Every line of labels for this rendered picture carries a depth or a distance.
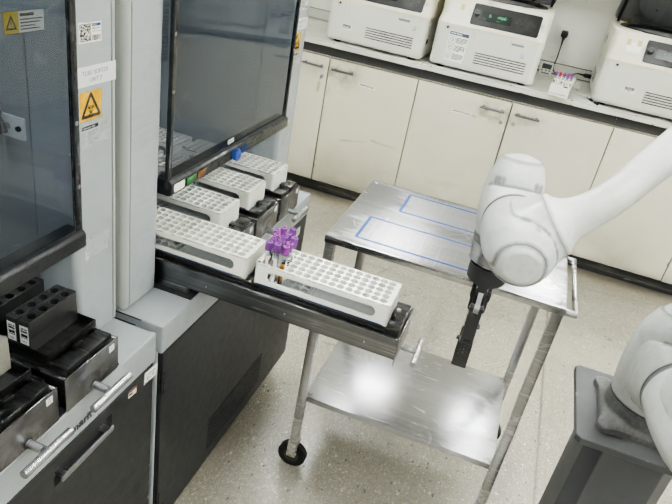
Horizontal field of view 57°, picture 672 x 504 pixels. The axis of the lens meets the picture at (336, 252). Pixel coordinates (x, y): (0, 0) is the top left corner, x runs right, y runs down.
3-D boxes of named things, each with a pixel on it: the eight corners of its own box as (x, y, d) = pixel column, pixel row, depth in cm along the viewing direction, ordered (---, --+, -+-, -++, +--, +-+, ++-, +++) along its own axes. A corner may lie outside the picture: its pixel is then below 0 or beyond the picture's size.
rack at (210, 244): (124, 243, 139) (124, 218, 136) (150, 226, 148) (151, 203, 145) (244, 284, 133) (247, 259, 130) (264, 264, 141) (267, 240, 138)
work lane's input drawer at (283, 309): (105, 268, 141) (105, 233, 137) (141, 244, 153) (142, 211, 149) (412, 376, 126) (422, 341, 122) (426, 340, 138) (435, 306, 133)
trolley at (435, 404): (274, 461, 195) (313, 231, 156) (324, 376, 234) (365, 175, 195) (484, 545, 181) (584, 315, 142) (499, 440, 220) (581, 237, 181)
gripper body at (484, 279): (474, 247, 122) (462, 286, 126) (468, 265, 115) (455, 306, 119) (512, 258, 120) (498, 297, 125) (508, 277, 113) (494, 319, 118)
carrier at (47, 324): (68, 315, 111) (67, 287, 108) (78, 318, 111) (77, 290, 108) (19, 350, 101) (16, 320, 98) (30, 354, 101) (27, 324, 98)
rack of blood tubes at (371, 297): (252, 287, 132) (255, 262, 129) (271, 267, 141) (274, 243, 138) (384, 332, 126) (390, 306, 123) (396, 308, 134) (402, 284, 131)
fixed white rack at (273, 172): (179, 167, 181) (180, 147, 178) (197, 157, 190) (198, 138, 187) (272, 195, 175) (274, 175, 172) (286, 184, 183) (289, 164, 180)
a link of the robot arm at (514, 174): (469, 217, 120) (471, 247, 108) (491, 140, 112) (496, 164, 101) (525, 229, 119) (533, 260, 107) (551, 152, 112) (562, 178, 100)
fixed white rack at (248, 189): (149, 183, 168) (149, 162, 165) (169, 172, 177) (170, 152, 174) (248, 214, 162) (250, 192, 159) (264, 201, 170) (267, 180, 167)
